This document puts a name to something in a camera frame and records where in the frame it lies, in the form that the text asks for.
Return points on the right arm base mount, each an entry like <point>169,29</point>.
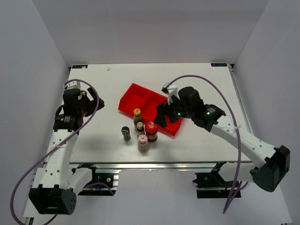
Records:
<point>214,180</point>

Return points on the black-cap pepper shaker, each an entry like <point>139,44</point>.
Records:
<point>126,133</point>

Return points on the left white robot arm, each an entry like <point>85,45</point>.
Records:
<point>56,193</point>

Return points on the tall yellow-cap sauce bottle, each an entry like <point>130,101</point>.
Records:
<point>137,117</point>

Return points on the pink-cap spice shaker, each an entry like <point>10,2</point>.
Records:
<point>143,143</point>

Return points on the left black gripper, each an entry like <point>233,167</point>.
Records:
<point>92,104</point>

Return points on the left blue table label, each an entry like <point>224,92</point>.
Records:
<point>79,66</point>

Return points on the right blue table label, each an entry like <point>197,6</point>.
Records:
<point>218,64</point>

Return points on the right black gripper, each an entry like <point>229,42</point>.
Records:
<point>162,109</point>

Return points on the blue table label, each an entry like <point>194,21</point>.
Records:
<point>218,64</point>
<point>79,66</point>

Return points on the aluminium table front rail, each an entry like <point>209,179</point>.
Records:
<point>146,166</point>

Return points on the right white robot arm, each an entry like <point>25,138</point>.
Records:
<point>269,164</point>

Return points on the red-lid sauce jar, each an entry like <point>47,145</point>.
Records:
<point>151,130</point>

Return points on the red three-compartment plastic tray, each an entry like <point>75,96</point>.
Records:
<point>142,98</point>

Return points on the small tan-cap sauce bottle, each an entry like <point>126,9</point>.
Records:
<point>140,129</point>

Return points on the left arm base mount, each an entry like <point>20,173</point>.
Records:
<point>103,180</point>

